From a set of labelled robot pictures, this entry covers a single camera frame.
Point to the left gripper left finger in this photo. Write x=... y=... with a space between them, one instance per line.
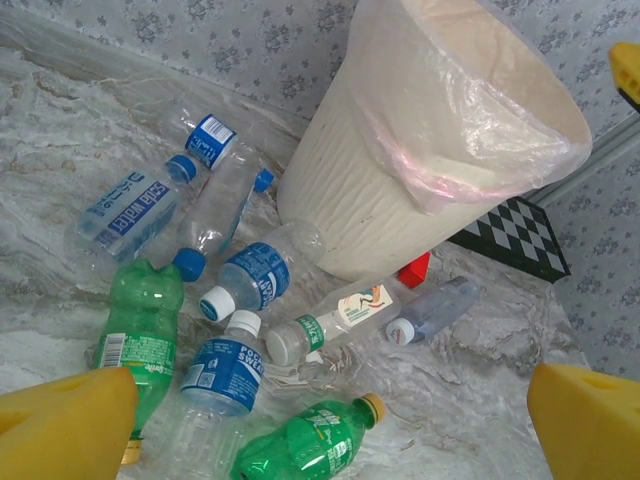
x=65 y=425

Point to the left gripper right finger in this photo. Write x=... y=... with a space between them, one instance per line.
x=585 y=425

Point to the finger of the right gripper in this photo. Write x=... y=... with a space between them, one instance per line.
x=627 y=70

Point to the large green Sprite bottle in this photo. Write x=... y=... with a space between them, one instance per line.
x=140 y=325

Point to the Pocari Sweat bottle white cap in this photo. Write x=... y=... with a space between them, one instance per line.
x=225 y=370
x=255 y=275

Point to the bluish clear bottle white cap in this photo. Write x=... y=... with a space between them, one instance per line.
x=435 y=307

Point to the soda water bottle blue label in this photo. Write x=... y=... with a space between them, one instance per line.
x=130 y=215

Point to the green bottle yellow cap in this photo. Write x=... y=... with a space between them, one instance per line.
x=310 y=440

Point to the clear bottle green neck label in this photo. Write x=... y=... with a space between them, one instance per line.
x=350 y=310

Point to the clear bottle blue cap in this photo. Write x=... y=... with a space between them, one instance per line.
x=263 y=180
x=215 y=210

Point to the small clear bottle barcode label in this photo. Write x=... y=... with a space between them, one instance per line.
x=210 y=140

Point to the translucent pink bin liner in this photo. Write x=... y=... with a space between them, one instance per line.
x=475 y=125

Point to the cream plastic waste bin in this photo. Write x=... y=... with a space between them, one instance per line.
x=350 y=215

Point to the black grey checkerboard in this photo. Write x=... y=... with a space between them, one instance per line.
x=520 y=235

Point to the small red block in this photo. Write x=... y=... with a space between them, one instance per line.
x=415 y=272

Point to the small white plastic scrap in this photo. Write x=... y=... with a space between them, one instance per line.
x=312 y=356

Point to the aluminium frame post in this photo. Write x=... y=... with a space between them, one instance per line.
x=600 y=157

